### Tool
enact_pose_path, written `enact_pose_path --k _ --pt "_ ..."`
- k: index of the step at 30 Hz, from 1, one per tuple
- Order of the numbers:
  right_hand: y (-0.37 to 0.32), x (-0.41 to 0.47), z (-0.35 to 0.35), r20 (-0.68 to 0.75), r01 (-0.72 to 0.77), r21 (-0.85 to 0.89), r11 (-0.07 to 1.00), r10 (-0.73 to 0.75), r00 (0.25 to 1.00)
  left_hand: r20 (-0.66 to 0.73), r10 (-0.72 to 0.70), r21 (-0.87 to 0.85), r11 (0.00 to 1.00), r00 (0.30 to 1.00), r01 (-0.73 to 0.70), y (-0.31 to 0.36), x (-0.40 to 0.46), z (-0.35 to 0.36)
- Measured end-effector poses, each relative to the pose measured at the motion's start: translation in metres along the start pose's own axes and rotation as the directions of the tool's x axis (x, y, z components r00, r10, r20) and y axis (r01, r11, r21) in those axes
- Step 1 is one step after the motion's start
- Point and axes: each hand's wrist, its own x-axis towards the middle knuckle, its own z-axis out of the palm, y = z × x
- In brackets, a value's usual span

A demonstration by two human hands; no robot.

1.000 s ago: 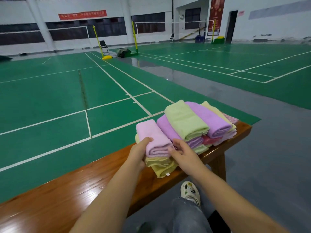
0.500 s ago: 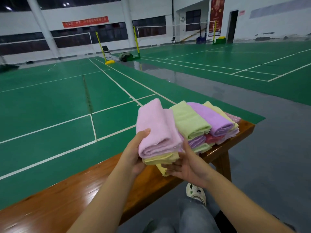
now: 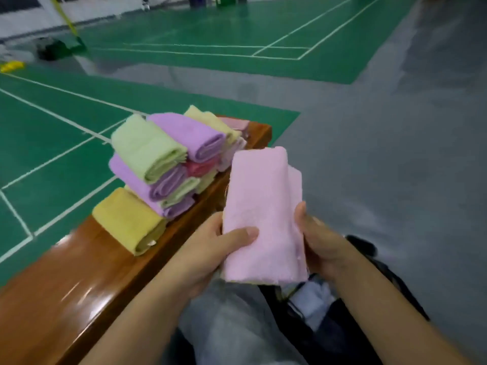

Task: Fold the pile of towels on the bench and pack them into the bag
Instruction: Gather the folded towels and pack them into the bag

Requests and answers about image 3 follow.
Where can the hot pink towel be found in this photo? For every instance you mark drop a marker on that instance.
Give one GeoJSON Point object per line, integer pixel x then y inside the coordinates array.
{"type": "Point", "coordinates": [202, 167]}

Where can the person's left hand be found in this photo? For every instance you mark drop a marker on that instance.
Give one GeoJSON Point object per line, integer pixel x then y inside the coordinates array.
{"type": "Point", "coordinates": [205, 258]}

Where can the person's left forearm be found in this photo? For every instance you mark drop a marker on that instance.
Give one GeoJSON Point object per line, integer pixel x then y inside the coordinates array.
{"type": "Point", "coordinates": [137, 323]}

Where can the black sports bag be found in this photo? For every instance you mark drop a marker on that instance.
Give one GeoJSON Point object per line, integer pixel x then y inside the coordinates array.
{"type": "Point", "coordinates": [57, 49]}

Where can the yellow green towel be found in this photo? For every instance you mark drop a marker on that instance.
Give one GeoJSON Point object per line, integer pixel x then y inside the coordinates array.
{"type": "Point", "coordinates": [148, 148]}

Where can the brown wooden bench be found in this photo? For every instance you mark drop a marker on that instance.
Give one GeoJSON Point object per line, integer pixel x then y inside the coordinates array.
{"type": "Point", "coordinates": [61, 300]}

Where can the person's right forearm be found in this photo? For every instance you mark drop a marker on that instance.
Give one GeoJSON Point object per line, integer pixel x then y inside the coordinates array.
{"type": "Point", "coordinates": [396, 315]}

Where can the person's grey trousers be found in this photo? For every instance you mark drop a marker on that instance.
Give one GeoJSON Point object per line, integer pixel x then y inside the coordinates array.
{"type": "Point", "coordinates": [228, 323]}

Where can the person's right hand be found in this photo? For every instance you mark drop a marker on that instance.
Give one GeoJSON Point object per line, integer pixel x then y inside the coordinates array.
{"type": "Point", "coordinates": [326, 251]}

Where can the yellow net post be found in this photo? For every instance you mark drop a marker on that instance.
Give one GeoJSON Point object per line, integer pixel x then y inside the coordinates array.
{"type": "Point", "coordinates": [65, 15]}
{"type": "Point", "coordinates": [11, 66]}

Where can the light green striped towel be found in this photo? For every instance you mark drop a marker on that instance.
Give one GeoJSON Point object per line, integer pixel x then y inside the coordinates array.
{"type": "Point", "coordinates": [182, 192]}

